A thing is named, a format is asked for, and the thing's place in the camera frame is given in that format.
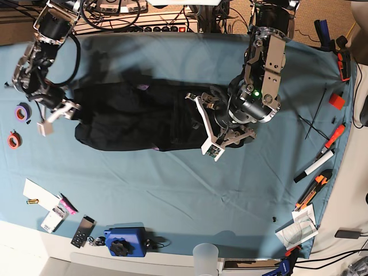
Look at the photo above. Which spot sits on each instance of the purple tape roll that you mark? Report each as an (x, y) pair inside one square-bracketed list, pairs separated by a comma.
[(23, 112)]

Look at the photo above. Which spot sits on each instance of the red tape roll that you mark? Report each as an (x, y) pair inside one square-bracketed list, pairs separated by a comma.
[(14, 140)]

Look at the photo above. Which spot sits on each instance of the black zip tie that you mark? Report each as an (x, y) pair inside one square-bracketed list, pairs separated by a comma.
[(311, 123)]

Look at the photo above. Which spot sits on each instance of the blue bar clamp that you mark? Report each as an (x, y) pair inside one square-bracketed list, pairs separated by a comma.
[(286, 265)]

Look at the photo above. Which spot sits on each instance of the black remote control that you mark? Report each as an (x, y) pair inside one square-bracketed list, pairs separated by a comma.
[(83, 232)]

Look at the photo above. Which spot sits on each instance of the white black marker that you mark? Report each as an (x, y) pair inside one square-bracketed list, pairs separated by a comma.
[(314, 166)]

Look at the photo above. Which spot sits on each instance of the orange cube block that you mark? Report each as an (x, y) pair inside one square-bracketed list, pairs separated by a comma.
[(337, 101)]

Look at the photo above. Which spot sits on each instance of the black small adapter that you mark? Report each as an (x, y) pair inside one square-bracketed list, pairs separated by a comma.
[(347, 234)]

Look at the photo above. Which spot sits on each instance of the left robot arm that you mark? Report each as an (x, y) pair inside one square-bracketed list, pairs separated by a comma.
[(252, 96)]

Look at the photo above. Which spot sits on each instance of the white paper sheet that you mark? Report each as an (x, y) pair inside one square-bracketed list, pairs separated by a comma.
[(35, 192)]

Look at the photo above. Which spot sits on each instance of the orange black utility knife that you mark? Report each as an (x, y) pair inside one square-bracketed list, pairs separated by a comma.
[(315, 186)]

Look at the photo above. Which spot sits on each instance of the orange black clamp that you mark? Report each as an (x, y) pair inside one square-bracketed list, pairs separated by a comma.
[(344, 59)]

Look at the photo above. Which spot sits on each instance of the pink marker pen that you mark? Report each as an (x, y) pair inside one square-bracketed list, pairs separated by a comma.
[(67, 204)]

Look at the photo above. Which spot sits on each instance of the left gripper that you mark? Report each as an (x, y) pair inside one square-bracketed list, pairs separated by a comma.
[(211, 119)]

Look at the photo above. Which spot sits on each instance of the blue plastic box device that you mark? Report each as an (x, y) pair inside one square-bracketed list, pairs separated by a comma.
[(126, 242)]

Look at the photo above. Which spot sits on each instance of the white packet with label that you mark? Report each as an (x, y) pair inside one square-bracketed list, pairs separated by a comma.
[(54, 218)]

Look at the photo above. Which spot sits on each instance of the black power strip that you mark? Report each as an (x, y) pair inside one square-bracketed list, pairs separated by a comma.
[(159, 28)]

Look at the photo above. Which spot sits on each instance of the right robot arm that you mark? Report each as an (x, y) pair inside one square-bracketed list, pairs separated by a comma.
[(53, 26)]

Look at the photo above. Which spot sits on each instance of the black t-shirt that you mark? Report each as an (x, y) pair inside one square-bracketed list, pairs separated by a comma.
[(138, 114)]

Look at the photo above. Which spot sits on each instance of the red handled screwdriver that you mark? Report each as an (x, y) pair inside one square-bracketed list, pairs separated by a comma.
[(337, 133)]

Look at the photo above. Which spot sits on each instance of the teal table cloth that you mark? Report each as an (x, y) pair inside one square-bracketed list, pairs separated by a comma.
[(236, 203)]

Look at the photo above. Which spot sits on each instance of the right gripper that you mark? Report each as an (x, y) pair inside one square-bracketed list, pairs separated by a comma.
[(55, 99)]

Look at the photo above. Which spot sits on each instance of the translucent plastic cup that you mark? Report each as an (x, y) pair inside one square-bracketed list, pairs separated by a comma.
[(205, 257)]

